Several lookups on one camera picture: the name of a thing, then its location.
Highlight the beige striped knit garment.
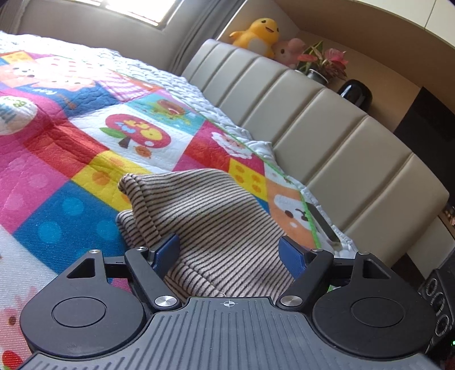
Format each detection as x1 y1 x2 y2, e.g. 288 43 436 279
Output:
116 169 294 300

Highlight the beige padded headboard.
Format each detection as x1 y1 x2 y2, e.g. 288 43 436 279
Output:
183 39 454 274

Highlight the colourful patchwork quilt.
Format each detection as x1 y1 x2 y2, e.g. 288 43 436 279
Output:
1 51 319 369

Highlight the black round speaker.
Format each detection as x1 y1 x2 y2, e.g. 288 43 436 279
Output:
338 79 373 112

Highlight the potted pink flower plant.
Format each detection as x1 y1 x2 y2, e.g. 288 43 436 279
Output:
296 41 348 86

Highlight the pink plush toy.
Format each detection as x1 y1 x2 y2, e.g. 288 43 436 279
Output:
272 38 305 69

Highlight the yellow duck plush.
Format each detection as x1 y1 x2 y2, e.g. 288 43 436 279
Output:
229 18 279 59

